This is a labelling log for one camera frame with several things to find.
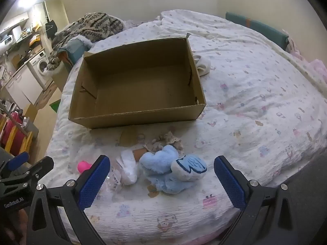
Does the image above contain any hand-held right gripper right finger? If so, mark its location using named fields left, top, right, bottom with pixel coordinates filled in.
left=214, top=156, right=302, bottom=245

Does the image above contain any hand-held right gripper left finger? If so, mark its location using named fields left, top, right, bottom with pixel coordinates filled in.
left=26, top=155, right=111, bottom=245

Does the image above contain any teal cushion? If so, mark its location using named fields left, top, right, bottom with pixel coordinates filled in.
left=57, top=38, right=94, bottom=67

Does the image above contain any white cabinet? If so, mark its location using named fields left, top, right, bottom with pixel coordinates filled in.
left=4, top=65, right=43, bottom=105

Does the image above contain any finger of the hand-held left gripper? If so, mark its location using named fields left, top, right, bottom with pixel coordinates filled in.
left=0, top=156, right=55, bottom=185
left=0, top=151, right=29, bottom=174

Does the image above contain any pinkish brown scrunchie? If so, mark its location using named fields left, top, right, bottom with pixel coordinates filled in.
left=134, top=138, right=165, bottom=162

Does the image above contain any white fluffy sock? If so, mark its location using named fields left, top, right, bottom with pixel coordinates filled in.
left=193, top=55, right=212, bottom=76

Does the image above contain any clear plastic bag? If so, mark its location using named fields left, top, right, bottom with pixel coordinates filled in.
left=105, top=158, right=128, bottom=192

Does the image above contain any black hanging garment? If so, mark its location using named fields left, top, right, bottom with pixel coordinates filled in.
left=45, top=19, right=57, bottom=40

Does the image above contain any white plush toy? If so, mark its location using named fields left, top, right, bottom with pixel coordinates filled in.
left=120, top=149, right=140, bottom=185

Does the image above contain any pink blanket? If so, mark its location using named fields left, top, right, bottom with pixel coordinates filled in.
left=289, top=37, right=327, bottom=82

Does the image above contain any teal headboard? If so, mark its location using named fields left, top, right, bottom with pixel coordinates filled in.
left=225, top=11, right=290, bottom=50

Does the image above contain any pink plastic toy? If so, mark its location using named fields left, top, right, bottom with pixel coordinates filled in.
left=77, top=161, right=93, bottom=174

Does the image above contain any brown patterned knit blanket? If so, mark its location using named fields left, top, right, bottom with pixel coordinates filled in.
left=46, top=12, right=125, bottom=71

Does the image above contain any grey bin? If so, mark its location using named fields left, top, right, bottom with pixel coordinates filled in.
left=22, top=117, right=39, bottom=139

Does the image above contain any light blue plush slipper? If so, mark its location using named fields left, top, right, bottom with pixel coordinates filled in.
left=139, top=145, right=208, bottom=194

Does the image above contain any white washing machine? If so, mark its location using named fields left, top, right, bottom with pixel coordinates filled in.
left=27, top=50, right=55, bottom=90

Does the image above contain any cardboard scrap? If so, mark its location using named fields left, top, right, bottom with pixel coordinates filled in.
left=118, top=129, right=144, bottom=147

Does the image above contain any beige lace scrunchie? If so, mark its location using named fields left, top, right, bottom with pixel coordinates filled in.
left=163, top=131, right=182, bottom=149

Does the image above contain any brown cardboard box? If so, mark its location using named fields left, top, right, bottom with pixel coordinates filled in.
left=68, top=37, right=207, bottom=129

